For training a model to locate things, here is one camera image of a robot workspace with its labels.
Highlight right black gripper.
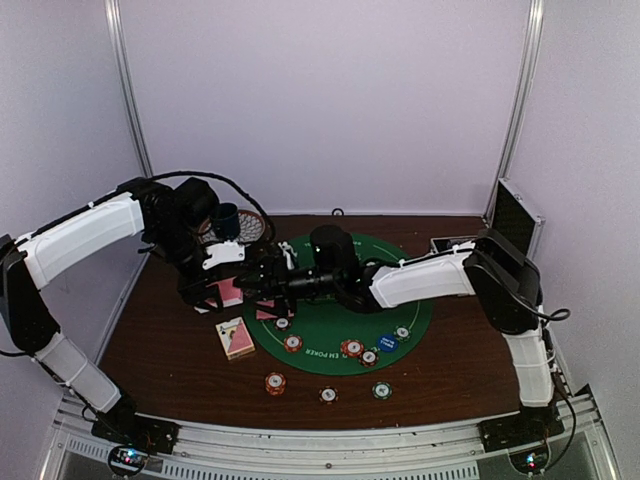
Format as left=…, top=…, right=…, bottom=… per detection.
left=233, top=256, right=341, bottom=318

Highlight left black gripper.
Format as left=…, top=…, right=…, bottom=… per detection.
left=149, top=219, right=224, bottom=312

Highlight red-backed card stack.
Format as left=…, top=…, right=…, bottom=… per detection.
left=205, top=278, right=243, bottom=310

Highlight single red-backed playing card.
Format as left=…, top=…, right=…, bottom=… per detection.
left=255, top=301, right=279, bottom=321

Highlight red-backed playing card deck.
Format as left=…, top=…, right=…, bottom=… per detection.
left=215, top=317, right=255, bottom=361

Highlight red tan 5 chip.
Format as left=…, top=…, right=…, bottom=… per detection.
left=283, top=335, right=303, bottom=353

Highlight red tan 5 chips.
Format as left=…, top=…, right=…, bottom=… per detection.
left=340, top=339, right=365, bottom=358

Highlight red tan chip stack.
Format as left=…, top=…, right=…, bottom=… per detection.
left=265, top=372, right=287, bottom=396

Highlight blue small blind button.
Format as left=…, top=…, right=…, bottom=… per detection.
left=376, top=334, right=399, bottom=353

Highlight green 20 chip stack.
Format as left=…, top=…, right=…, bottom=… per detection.
left=371, top=382, right=393, bottom=400

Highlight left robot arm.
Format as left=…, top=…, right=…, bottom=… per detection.
left=1, top=177, right=219, bottom=444

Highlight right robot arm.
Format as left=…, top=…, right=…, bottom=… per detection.
left=234, top=225, right=555, bottom=442

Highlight floral patterned saucer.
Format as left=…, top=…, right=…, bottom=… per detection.
left=198, top=209, right=266, bottom=244

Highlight dark blue mug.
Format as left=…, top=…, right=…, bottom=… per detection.
left=210, top=202, right=240, bottom=241

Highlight round green poker mat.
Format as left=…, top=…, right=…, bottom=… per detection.
left=241, top=231, right=434, bottom=376

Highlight aluminium poker chip case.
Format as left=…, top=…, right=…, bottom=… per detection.
left=429, top=176, right=545, bottom=251

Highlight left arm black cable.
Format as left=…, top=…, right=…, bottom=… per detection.
left=149, top=170, right=277, bottom=251

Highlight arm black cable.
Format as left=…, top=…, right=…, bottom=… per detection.
left=149, top=170, right=277, bottom=251
left=529, top=306, right=571, bottom=326

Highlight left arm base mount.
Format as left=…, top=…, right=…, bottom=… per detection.
left=91, top=416, right=180, bottom=478

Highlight left aluminium frame post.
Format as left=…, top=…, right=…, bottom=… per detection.
left=103, top=0, right=154, bottom=179

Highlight aluminium frame post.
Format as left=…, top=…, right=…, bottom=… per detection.
left=483, top=0, right=545, bottom=223
left=103, top=0, right=154, bottom=179

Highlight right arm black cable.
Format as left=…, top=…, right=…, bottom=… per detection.
left=529, top=306, right=571, bottom=326

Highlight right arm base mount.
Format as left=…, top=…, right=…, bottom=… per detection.
left=478, top=414, right=565, bottom=476

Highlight right aluminium frame post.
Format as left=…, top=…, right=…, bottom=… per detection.
left=483, top=0, right=545, bottom=223

